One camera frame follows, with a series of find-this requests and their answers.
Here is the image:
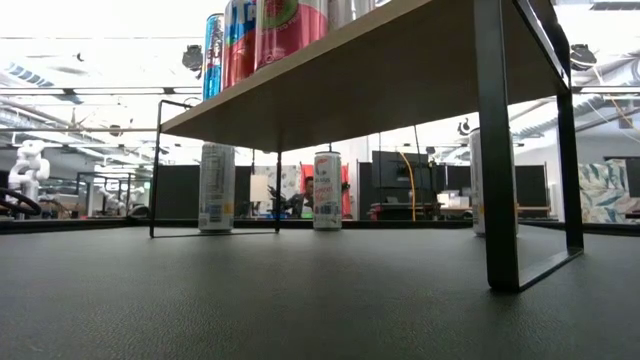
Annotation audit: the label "pink and white can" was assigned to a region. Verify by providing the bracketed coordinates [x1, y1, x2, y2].
[253, 0, 330, 71]
[327, 0, 377, 32]

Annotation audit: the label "tall silver can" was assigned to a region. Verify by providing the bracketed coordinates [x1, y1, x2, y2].
[468, 128, 519, 236]

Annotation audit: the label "red soda can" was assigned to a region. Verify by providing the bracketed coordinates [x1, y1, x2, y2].
[222, 0, 259, 90]

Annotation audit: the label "silver blue slim can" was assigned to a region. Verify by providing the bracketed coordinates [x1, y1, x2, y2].
[202, 13, 226, 101]

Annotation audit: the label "white Celsius can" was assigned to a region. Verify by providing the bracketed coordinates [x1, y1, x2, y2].
[312, 151, 344, 232]

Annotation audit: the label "person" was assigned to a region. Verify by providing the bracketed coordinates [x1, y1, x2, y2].
[284, 175, 315, 220]

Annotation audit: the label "red banner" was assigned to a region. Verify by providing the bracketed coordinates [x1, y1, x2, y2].
[299, 163, 353, 220]

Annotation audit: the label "leaf patterned panel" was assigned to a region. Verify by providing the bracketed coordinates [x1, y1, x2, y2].
[577, 158, 640, 225]
[268, 164, 302, 217]

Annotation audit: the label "small white board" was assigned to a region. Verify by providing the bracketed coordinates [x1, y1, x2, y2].
[249, 173, 270, 204]

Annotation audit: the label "black equipment cabinet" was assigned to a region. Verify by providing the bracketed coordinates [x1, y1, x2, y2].
[370, 149, 436, 221]

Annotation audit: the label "silver can with dark top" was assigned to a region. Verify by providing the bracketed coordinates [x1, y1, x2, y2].
[198, 142, 236, 234]

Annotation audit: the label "white boxes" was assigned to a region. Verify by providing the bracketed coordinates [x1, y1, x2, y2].
[437, 189, 471, 209]

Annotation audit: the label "black partition panel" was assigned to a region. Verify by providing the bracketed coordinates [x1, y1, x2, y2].
[157, 164, 254, 220]

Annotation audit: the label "black overhead fixture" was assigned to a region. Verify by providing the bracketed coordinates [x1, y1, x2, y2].
[181, 43, 205, 80]
[569, 43, 599, 71]

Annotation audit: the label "white distant robot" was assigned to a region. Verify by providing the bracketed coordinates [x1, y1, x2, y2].
[97, 185, 146, 217]

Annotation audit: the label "black monitor screen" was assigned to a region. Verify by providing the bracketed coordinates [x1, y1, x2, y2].
[514, 164, 549, 209]

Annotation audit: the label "black curved tube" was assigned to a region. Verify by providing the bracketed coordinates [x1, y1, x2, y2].
[0, 187, 40, 219]

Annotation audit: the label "yellow hanging cable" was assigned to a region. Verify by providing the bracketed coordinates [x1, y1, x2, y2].
[398, 151, 417, 222]

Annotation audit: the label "wooden shelf with black frame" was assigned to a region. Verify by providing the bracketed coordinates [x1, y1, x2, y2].
[149, 0, 585, 293]

